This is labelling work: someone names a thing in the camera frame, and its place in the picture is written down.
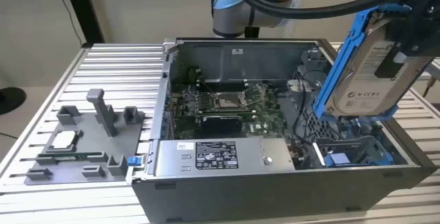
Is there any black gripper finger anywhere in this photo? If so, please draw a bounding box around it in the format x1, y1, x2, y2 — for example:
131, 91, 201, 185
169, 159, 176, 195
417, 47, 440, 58
373, 12, 413, 79

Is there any grey metal disk bay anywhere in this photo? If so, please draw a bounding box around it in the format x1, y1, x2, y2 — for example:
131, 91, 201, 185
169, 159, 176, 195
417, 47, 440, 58
277, 50, 340, 143

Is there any green motherboard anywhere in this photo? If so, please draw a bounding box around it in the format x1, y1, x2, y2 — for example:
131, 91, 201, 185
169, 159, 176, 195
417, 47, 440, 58
168, 79, 293, 141

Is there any CPU socket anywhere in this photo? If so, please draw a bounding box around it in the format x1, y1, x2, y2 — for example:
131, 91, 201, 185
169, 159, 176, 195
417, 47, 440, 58
212, 91, 248, 109

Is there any silver power supply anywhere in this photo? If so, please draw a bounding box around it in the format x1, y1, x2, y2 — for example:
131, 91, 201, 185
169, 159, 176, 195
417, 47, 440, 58
152, 139, 297, 178

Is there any black PC case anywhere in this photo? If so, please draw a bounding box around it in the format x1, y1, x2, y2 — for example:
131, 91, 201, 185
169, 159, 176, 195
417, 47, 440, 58
131, 38, 437, 224

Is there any grey parts rack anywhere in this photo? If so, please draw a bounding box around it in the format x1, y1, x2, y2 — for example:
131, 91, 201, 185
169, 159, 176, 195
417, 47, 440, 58
24, 89, 145, 186

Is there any silver CPU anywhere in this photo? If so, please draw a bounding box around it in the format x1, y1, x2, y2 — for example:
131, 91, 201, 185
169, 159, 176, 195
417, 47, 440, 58
51, 131, 79, 149

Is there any green RAM stick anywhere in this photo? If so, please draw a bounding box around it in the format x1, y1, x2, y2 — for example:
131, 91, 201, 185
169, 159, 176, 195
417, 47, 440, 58
37, 151, 104, 159

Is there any black round base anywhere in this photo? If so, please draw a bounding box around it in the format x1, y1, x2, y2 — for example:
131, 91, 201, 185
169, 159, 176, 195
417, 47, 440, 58
0, 87, 28, 115

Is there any thin black wire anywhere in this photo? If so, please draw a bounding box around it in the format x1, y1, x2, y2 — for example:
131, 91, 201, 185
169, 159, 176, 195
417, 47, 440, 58
296, 70, 327, 143

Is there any coloured wire bundle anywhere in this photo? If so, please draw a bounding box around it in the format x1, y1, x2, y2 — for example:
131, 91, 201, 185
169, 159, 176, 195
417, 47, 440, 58
291, 144, 307, 162

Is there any black upright post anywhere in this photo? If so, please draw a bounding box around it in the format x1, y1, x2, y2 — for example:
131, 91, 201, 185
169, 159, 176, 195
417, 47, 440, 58
61, 0, 105, 45

